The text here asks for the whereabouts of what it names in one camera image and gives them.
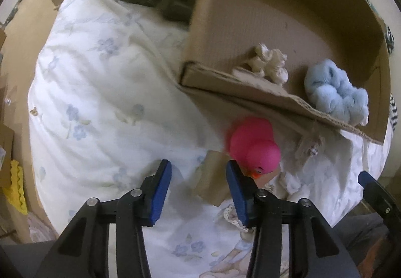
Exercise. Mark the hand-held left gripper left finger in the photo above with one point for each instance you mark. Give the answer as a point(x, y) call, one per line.
point(160, 185)

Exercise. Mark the pink rubber duck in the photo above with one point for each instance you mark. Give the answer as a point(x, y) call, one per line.
point(253, 146)

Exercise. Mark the small cardboard piece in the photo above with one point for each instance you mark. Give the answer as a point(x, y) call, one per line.
point(213, 177)

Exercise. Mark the light blue fluffy scrunchie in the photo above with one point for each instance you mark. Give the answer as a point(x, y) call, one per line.
point(335, 90)

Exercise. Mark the cream fluffy scrunchie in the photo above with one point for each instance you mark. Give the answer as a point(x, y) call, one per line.
point(266, 65)

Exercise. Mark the brown cardboard box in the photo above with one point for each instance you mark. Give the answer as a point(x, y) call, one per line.
point(282, 24)

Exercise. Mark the yellow foam sheet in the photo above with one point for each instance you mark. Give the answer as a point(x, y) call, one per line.
point(16, 185)

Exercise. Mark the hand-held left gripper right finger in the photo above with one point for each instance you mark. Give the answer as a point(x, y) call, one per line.
point(236, 190)

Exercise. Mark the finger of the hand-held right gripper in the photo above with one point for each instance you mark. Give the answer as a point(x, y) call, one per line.
point(371, 182)

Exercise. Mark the black and white striped cloth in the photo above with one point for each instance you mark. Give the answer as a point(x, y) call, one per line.
point(392, 77)

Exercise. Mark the white floral blanket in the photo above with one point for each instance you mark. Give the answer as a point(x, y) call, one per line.
point(125, 109)

